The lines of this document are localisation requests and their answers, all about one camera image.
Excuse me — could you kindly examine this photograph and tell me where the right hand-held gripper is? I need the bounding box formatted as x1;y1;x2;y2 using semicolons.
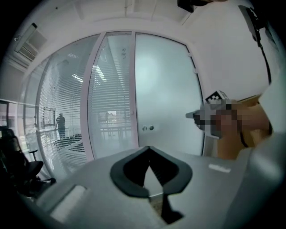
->
185;90;233;140

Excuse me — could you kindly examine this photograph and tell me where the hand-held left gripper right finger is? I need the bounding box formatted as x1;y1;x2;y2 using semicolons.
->
149;146;193;225

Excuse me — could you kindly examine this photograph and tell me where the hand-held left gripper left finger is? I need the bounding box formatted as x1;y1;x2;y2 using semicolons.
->
110;146;150;199

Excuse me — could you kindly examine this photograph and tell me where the frosted glass door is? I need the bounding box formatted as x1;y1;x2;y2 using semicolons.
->
135;32;206;156

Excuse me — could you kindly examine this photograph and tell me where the person's right forearm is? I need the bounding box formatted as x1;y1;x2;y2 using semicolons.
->
223;102;273;140

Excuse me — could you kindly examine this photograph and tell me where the narrow glass panel with blinds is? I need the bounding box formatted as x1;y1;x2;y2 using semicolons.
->
87;32;135;159

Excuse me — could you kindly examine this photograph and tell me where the wide glass panel with blinds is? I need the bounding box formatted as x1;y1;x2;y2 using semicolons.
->
36;34;101;174

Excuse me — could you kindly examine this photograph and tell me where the black office chair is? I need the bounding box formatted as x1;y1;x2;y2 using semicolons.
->
0;127;57;199

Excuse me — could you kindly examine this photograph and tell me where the grey device box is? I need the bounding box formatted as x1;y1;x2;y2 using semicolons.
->
237;4;262;42

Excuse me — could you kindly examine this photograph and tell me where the ceiling air conditioner vent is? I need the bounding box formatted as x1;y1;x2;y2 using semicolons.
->
13;22;48;61

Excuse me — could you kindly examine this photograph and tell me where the black cable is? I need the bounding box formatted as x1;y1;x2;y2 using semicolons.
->
250;6;272;86

